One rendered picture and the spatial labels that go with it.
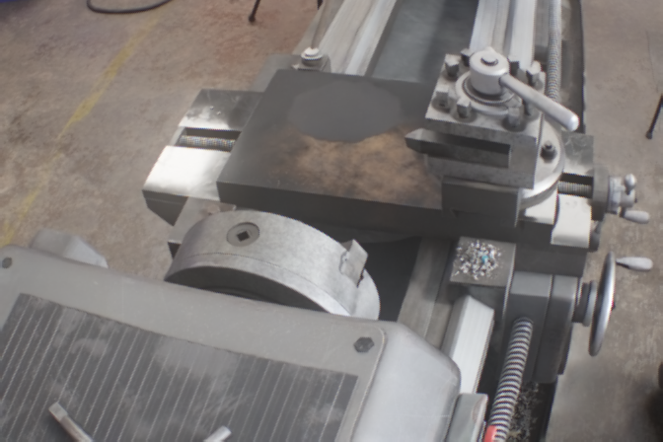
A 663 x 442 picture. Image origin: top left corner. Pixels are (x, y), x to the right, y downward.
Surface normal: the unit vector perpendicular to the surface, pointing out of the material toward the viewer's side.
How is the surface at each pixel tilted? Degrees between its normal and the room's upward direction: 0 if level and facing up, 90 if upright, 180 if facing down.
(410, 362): 45
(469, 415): 0
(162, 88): 0
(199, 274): 90
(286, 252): 21
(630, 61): 0
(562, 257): 90
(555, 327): 90
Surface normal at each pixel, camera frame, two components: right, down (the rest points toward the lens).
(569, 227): -0.09, -0.72
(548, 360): -0.27, 0.68
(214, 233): -0.43, -0.72
